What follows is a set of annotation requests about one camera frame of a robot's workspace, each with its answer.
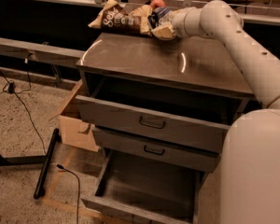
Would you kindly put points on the grey drawer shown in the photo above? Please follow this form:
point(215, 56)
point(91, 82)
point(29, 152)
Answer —
point(158, 151)
point(171, 128)
point(145, 191)

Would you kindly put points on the brown chip bag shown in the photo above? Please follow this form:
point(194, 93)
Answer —
point(113, 17)

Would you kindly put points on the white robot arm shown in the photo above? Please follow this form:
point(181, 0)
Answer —
point(250, 159)

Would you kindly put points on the grey middle drawer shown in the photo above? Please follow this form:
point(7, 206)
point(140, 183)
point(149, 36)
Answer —
point(158, 151)

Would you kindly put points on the grey drawer cabinet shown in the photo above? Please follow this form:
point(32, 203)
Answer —
point(193, 77)

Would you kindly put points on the red apple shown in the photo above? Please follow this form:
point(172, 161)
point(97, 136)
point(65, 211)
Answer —
point(157, 3)

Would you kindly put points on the grey top drawer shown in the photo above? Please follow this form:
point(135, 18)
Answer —
point(171, 128)

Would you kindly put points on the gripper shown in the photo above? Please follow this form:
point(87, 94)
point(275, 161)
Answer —
point(178, 24)

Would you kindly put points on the blue chip bag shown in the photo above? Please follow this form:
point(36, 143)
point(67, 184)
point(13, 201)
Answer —
point(159, 16)

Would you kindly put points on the grey metal rail bench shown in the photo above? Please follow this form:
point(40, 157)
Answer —
point(40, 53)

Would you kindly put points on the grey bottom drawer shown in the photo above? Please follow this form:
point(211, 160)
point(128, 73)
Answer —
point(145, 191)

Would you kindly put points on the black table leg base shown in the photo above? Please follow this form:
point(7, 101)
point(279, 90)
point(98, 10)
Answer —
point(44, 160)

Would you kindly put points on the cardboard box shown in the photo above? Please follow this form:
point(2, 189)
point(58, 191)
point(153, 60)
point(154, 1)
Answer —
point(74, 131)

